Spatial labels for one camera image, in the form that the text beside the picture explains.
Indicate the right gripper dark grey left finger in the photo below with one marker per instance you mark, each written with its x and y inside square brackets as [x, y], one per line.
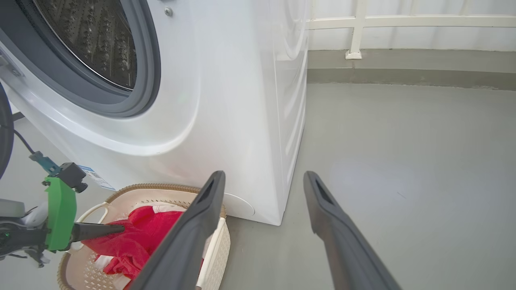
[189, 241]

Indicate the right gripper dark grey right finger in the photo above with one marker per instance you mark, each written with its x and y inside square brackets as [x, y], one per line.
[342, 241]

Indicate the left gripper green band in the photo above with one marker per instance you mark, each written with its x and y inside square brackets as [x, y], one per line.
[60, 217]

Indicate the red garment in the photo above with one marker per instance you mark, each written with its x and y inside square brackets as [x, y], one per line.
[133, 241]

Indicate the dark round glass washer door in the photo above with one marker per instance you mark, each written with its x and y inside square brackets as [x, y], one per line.
[5, 133]

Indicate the cream perforated laundry basket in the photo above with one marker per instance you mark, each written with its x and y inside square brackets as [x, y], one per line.
[217, 249]

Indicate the white front-load washing machine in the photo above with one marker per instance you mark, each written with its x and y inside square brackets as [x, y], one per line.
[225, 100]

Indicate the stainless steel washing machine drum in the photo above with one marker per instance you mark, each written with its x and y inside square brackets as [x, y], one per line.
[92, 40]

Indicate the blue energy label sticker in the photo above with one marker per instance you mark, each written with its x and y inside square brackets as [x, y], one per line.
[98, 178]

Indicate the round white filter cover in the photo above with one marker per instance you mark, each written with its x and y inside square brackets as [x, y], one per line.
[240, 206]

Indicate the white metal railing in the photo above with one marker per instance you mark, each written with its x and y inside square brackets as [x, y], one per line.
[356, 36]

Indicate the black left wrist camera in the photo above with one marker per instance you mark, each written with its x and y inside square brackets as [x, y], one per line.
[72, 175]

